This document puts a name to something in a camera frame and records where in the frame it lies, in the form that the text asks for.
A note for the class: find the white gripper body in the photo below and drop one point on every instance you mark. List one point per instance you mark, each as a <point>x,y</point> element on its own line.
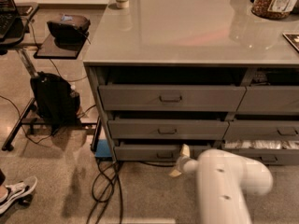
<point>184,163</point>

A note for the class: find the grey drawer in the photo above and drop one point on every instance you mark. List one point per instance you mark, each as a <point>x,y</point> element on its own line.
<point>156,149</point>
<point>167,129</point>
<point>170,97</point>
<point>267,152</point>
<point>262,130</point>
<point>277,99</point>

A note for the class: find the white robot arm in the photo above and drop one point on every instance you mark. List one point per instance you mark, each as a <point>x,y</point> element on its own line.
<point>222,178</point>

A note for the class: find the grey drawer cabinet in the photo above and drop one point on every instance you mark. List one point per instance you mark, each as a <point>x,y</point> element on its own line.
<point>190,42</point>

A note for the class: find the blue box on floor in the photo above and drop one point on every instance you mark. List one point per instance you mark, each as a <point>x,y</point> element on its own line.
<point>102,150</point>

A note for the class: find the black backpack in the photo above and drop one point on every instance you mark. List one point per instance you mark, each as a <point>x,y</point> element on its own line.
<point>57,102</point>

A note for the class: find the black rolling laptop stand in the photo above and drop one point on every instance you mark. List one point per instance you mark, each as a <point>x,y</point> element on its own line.
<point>49,49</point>

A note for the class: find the dark card on counter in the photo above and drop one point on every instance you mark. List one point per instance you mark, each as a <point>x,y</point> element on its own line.
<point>293,39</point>

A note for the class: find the white sneaker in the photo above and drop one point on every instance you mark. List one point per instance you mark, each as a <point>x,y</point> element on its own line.
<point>20,192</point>

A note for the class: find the black pouch on tray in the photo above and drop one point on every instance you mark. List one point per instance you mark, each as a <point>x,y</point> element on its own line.
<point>69,27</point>

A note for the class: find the jar of nuts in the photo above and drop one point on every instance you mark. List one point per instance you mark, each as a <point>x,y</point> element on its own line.
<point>273,9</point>

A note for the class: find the black laptop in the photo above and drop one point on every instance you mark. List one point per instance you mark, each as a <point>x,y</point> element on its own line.
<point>8,14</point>

